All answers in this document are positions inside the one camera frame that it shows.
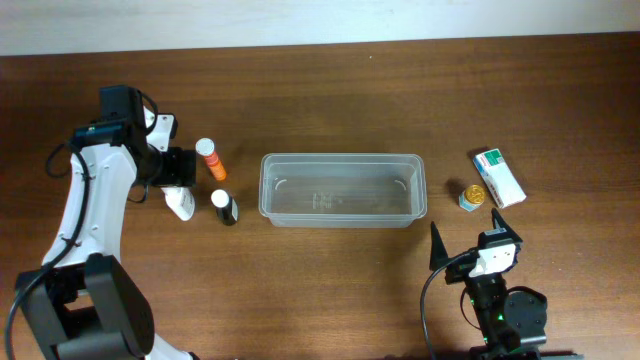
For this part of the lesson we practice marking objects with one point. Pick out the orange effervescent tablet tube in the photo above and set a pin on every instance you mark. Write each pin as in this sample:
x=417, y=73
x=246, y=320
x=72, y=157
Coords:
x=205, y=147

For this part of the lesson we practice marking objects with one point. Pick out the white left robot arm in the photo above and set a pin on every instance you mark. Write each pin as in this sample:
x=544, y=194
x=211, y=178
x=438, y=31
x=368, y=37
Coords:
x=81, y=303

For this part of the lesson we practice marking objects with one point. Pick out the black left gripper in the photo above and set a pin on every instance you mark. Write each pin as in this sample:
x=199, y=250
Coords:
x=183, y=170

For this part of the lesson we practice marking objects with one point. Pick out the clear plastic container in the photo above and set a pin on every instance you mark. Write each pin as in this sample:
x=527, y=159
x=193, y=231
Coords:
x=342, y=190

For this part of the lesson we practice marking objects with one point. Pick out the white medicine box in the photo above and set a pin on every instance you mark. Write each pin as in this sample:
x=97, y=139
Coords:
x=499, y=179

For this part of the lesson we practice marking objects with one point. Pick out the white bottle with clear cap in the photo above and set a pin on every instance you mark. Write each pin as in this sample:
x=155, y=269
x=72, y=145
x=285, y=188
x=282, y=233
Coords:
x=181, y=201

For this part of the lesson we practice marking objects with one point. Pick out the dark bottle with white cap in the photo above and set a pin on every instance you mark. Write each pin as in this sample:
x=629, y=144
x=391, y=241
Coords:
x=225, y=206

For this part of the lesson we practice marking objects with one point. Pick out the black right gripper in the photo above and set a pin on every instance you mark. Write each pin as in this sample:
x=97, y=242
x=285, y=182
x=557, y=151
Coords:
x=459, y=269

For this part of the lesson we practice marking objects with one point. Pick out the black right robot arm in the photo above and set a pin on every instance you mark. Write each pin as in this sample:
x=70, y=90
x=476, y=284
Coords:
x=512, y=320

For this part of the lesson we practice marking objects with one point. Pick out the small jar with gold lid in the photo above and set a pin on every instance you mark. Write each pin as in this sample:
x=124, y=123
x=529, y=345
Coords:
x=472, y=198

